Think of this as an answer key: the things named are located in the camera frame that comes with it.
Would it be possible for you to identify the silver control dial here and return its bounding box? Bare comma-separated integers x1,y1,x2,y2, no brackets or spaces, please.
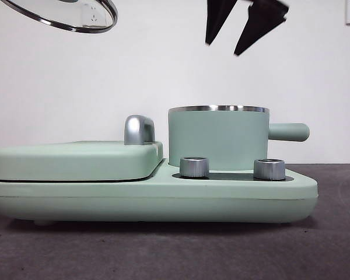
179,156,211,179
253,159,286,181

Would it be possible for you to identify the mint green steamer pot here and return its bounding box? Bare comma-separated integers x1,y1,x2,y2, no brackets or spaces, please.
167,104,311,173

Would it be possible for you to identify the mint green griddle cover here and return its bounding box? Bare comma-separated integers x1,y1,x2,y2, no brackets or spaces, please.
0,115,165,183

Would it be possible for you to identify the mint green breakfast machine base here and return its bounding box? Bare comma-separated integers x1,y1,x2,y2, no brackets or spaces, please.
0,158,319,227

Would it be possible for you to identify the glass lid with green knob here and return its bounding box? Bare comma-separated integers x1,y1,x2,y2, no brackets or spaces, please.
1,0,119,34

